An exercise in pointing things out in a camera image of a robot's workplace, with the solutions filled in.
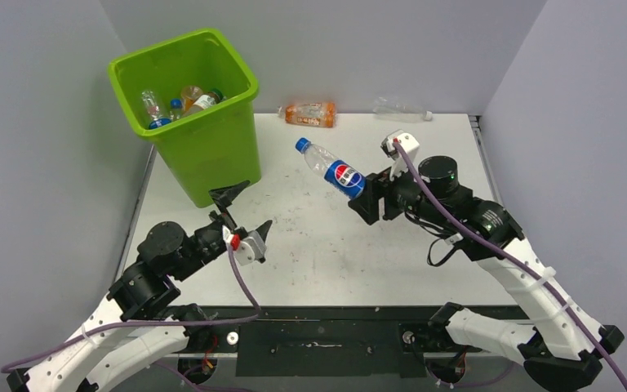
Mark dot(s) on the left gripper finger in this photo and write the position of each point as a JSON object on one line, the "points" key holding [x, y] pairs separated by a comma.
{"points": [[223, 197], [256, 238]]}

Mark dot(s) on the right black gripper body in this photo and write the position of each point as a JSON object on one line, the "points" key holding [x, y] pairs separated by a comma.
{"points": [[402, 192]]}

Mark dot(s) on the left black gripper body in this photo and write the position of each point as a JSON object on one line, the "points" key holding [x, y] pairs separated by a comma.
{"points": [[210, 242]]}

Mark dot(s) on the Pepsi bottle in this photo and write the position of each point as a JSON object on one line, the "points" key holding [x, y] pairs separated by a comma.
{"points": [[332, 169], [176, 109]]}

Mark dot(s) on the green plastic bin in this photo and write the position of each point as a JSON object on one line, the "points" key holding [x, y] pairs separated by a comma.
{"points": [[212, 148]]}

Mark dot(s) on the clear white-cap bottle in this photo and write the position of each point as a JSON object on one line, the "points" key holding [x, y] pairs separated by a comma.
{"points": [[401, 111]]}

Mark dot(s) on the orange label bottle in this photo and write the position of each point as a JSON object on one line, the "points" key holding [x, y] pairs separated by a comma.
{"points": [[318, 114]]}

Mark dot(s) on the green-red label bottle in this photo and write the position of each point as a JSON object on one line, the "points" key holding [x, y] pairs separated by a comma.
{"points": [[205, 101]]}

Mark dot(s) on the blue label clear bottle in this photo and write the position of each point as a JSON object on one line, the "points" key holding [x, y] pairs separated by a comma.
{"points": [[158, 115]]}

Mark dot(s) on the orange bottle barcode label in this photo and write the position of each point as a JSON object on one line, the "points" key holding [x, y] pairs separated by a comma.
{"points": [[188, 95]]}

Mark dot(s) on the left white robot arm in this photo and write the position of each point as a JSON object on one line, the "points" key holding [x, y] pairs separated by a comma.
{"points": [[136, 323]]}

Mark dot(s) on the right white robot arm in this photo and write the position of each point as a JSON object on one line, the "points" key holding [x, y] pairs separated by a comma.
{"points": [[561, 347]]}

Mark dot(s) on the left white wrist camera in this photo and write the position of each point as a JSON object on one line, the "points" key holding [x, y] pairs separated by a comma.
{"points": [[247, 250]]}

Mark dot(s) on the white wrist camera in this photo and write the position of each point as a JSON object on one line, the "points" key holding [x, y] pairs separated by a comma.
{"points": [[402, 148], [247, 250]]}

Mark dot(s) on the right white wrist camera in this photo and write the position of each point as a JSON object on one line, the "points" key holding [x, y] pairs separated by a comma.
{"points": [[402, 148]]}

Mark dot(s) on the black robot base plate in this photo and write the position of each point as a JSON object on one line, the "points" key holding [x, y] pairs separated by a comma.
{"points": [[322, 341]]}

